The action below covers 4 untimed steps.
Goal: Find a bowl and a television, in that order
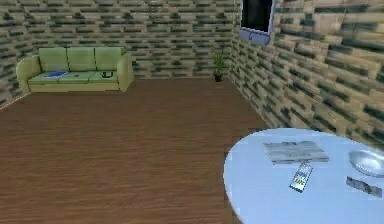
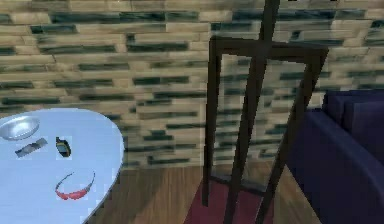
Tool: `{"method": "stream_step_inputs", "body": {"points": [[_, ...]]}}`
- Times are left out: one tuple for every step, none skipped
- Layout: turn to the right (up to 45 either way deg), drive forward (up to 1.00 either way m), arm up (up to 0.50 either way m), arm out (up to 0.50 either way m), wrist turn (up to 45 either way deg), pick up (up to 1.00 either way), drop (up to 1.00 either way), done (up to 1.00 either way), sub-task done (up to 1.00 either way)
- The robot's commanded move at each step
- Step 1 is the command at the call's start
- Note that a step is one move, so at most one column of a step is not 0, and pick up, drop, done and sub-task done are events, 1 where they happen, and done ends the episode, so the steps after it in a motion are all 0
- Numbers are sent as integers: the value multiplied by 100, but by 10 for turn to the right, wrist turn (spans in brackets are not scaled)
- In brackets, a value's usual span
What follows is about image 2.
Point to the dark blue sofa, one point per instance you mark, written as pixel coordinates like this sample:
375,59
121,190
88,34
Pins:
336,166

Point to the dark red rug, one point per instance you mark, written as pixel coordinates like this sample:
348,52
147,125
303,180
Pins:
216,206

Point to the pale blue round table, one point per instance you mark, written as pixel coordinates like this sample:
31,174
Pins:
30,186

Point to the dark brown floor lamp stand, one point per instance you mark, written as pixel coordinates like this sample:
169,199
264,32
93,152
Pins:
248,110

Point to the silver bowl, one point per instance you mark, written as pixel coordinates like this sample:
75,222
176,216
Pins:
18,128

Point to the grey remote control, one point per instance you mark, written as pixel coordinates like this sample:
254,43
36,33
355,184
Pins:
30,147

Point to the red sunglasses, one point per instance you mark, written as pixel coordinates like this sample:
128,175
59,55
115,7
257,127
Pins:
74,194

